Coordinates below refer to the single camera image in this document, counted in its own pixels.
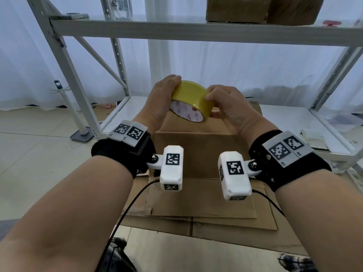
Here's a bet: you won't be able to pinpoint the flat cardboard sheets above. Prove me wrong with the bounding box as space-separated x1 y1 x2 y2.
116 170 310 256

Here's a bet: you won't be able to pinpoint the person's black shoe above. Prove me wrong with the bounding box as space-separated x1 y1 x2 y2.
278 253 319 272
103 237 137 272

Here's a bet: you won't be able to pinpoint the person's right hand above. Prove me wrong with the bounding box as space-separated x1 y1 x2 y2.
205 85 280 145

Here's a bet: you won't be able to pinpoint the dark flat object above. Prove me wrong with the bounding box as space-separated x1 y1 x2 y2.
49 13 90 20

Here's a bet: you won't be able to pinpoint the person's black left shoe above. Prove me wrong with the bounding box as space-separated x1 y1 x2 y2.
103 237 137 272

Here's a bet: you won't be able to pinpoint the white stand with phone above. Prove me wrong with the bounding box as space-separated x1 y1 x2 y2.
51 80 94 143

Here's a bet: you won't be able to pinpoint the white curtain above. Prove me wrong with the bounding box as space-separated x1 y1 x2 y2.
0 0 363 111

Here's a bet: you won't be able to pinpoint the person's black right shoe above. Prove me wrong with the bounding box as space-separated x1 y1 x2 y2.
278 253 319 272

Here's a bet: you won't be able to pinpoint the taped cardboard box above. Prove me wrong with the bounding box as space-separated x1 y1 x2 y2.
267 0 325 26
206 0 272 24

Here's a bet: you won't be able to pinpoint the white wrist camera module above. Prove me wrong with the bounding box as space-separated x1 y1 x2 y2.
217 151 260 201
147 145 184 192

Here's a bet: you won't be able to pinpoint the open book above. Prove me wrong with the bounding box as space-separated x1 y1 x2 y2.
299 129 331 152

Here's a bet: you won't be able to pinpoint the clear glass jar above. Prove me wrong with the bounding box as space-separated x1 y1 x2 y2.
111 0 134 21

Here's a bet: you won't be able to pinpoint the yellow tape roll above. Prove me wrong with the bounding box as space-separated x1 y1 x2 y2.
170 80 214 123

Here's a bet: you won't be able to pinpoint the person's left hand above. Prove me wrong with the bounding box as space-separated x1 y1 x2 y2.
133 75 182 137

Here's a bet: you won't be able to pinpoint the black wrist band with markers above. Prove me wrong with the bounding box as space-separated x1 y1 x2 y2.
248 130 332 193
91 120 157 179

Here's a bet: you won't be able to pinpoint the person's right forearm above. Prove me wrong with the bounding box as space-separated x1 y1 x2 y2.
273 170 363 272

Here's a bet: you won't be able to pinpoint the black cable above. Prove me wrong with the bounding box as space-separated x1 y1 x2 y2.
251 189 286 217
104 179 161 254

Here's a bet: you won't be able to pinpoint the white metal shelf rack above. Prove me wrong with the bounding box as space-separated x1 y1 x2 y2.
25 0 363 179

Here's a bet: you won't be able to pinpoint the brown cardboard box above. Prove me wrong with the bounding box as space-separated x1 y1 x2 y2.
153 101 263 179

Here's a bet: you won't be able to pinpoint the person's left forearm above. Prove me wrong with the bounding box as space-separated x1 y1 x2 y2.
0 155 134 272

